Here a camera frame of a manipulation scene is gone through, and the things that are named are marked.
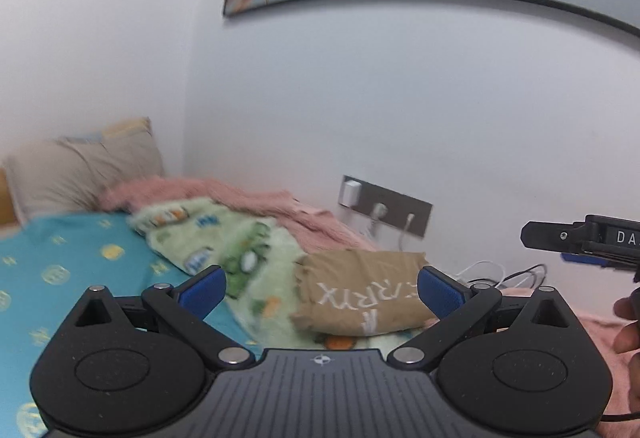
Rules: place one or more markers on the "pink fluffy blanket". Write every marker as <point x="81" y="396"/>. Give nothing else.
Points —
<point x="240" y="193"/>

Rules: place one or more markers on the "blue smiley bed sheet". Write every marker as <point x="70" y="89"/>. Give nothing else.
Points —
<point x="75" y="248"/>

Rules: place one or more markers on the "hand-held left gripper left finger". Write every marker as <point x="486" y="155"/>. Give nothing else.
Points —
<point x="202" y="290"/>

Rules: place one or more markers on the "person's right hand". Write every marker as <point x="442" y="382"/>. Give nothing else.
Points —
<point x="627" y="338"/>

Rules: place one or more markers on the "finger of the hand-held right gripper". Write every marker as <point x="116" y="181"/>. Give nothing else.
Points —
<point x="582" y="259"/>
<point x="550" y="234"/>

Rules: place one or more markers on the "yellow pillow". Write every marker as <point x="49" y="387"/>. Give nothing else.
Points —
<point x="127" y="127"/>

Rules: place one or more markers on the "grey wall socket panel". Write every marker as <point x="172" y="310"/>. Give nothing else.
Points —
<point x="395" y="204"/>

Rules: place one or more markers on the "tan printed t-shirt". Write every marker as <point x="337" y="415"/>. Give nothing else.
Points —
<point x="360" y="288"/>

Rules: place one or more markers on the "green cartoon blanket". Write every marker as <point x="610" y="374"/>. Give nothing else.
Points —
<point x="250" y="238"/>

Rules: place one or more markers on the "tan padded headboard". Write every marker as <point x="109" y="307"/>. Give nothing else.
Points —
<point x="5" y="203"/>

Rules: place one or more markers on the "grey pillow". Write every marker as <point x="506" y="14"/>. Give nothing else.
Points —
<point x="75" y="173"/>

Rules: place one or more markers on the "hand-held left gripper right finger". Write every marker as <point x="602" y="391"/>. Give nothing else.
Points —
<point x="440" y="290"/>

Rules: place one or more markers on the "white charger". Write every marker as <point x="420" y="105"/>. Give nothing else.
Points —
<point x="351" y="194"/>

